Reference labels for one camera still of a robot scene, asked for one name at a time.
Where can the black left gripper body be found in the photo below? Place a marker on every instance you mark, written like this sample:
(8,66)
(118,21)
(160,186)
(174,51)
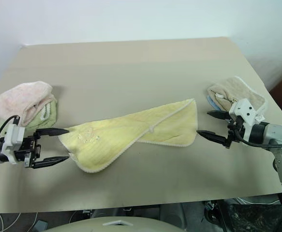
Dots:
(30,147)

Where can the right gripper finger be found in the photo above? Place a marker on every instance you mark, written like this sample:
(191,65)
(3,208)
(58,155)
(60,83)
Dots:
(213,137)
(219,115)

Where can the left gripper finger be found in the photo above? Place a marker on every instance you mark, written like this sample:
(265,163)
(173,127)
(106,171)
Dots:
(51,160)
(53,132)

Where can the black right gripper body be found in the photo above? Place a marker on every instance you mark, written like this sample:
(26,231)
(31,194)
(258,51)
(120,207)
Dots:
(233,130)

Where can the yellow towel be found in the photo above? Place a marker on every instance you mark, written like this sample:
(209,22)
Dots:
(121,130)

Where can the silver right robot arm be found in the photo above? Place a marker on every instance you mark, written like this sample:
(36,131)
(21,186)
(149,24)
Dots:
(276,131)

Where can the blue folded towel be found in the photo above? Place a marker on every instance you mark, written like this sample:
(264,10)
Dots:
(213,102)

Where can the green folded towel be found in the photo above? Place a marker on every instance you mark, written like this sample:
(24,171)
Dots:
(45,119)

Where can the beige folded towel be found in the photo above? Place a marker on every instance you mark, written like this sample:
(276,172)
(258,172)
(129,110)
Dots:
(235,89)

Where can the pink folded towel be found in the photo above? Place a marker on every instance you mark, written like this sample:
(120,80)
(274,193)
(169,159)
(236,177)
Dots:
(17,101)

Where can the dark speckled object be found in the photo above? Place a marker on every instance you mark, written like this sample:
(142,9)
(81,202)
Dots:
(254,217)

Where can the grey robot torso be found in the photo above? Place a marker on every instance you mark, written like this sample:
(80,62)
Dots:
(121,223)

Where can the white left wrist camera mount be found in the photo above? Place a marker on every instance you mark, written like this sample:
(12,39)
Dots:
(15,137)

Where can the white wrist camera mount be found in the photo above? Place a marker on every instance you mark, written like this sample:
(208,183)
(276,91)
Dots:
(15,137)
(244,110)

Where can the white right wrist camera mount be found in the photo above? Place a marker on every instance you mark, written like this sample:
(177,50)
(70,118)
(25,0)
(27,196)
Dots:
(244,110)

